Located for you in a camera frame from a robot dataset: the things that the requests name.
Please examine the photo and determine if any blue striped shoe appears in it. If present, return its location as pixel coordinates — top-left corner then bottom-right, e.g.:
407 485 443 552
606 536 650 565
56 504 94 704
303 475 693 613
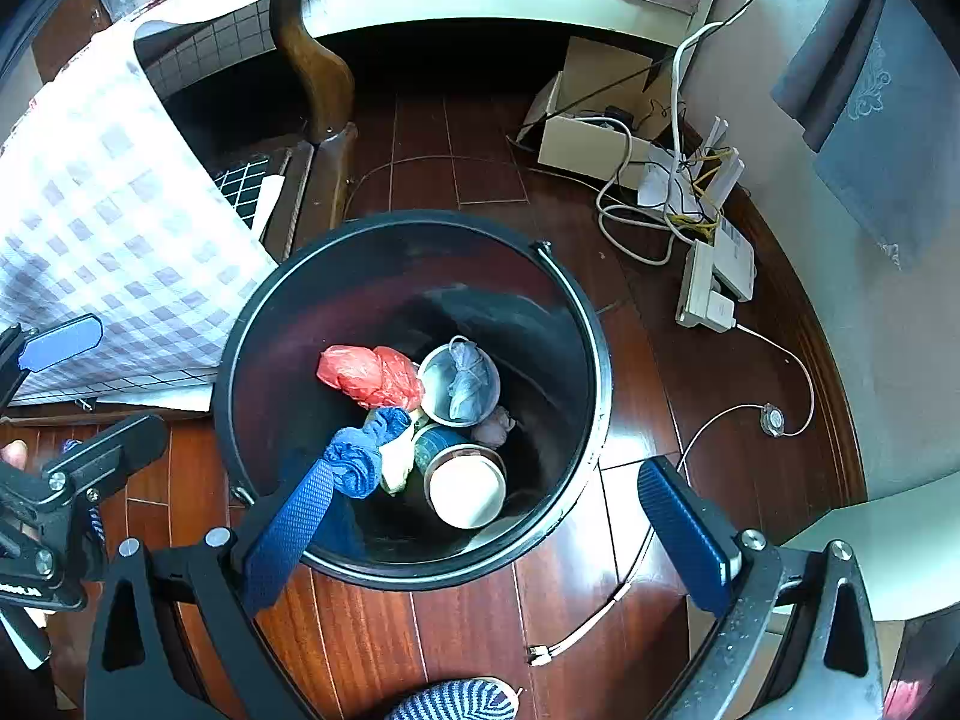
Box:
60 439 106 542
386 677 522 720

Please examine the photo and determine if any thin white cable with switch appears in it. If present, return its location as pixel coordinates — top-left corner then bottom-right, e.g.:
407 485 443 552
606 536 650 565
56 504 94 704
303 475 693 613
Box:
679 322 816 467

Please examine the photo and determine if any blue-green paper cup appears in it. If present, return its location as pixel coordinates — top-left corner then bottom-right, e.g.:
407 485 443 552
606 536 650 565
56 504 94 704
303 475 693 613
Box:
411 424 509 530

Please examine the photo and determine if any grey round cup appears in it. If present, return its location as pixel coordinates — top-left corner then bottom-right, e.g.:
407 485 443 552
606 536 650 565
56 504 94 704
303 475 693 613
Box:
416 337 502 428

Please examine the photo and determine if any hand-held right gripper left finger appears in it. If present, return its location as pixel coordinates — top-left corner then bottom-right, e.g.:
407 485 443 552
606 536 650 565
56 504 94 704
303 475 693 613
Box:
82 457 336 720

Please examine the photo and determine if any white cabinet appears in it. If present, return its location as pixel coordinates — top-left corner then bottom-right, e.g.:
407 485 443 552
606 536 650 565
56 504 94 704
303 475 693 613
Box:
772 476 960 623

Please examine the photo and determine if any black round trash bin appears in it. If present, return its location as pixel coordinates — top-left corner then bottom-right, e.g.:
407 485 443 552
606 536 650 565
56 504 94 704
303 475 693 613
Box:
211 210 612 592

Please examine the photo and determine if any hanging blue-grey cloth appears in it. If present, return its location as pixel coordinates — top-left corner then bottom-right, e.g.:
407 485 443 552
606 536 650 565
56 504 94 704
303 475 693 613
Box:
772 0 960 271

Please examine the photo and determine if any thin black cable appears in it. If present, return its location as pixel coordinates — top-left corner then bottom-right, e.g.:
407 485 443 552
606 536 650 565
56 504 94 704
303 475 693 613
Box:
514 0 807 147

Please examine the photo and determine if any white power strip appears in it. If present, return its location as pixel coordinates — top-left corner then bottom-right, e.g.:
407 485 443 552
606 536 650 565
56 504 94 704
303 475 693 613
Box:
675 238 740 332

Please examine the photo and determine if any blue-grey crumpled wad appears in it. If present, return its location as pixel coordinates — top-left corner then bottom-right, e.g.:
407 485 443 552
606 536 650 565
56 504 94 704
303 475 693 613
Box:
448 341 488 421

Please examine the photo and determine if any red plastic bag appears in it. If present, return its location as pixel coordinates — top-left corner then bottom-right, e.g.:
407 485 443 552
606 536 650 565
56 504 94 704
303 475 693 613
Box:
316 345 425 412

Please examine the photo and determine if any brown cardboard box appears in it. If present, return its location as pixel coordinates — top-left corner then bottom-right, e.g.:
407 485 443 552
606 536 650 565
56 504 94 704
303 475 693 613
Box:
514 36 676 166

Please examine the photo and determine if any thick white power cable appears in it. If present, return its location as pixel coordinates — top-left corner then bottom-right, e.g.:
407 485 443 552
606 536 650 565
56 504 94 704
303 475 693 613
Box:
671 0 766 166

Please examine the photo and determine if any checkered white purple tablecloth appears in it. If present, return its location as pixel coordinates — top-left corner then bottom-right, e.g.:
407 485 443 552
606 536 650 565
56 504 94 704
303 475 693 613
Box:
0 19 278 410

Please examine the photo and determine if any tangled white cable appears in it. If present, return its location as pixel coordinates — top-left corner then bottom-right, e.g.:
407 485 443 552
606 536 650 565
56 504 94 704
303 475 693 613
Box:
596 120 695 265

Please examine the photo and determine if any white green milk carton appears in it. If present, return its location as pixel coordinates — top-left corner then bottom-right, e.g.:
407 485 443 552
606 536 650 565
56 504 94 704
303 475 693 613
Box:
379 420 421 496

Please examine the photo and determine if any white power adapter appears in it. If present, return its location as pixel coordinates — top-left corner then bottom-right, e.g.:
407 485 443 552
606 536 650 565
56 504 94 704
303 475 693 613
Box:
712 219 757 302

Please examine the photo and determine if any white cardboard box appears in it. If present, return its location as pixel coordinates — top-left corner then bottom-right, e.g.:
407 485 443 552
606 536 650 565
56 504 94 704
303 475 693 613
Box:
538 116 635 182

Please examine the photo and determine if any crumpled tissue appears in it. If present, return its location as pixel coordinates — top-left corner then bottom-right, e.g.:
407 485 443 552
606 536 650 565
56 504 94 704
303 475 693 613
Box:
471 405 518 447

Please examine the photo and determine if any yellow cable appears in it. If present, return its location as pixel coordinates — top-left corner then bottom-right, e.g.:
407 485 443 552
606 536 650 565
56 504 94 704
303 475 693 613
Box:
664 146 732 241

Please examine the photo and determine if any blue cloth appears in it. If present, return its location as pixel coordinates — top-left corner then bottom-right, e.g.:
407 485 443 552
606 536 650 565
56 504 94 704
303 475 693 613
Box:
322 406 412 500

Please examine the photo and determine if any grey cable with plug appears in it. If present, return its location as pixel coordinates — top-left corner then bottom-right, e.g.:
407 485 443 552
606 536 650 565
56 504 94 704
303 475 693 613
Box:
529 517 653 665

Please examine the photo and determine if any white router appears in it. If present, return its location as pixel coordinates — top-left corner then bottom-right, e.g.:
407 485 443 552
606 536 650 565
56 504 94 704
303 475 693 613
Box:
637 116 745 215

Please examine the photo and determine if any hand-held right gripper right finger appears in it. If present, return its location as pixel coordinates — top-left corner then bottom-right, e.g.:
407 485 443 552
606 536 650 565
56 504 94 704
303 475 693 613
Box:
636 456 887 720

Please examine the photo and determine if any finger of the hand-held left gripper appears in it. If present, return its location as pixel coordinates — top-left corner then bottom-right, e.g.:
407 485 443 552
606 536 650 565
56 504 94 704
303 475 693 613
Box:
45 414 170 503
0 315 104 407

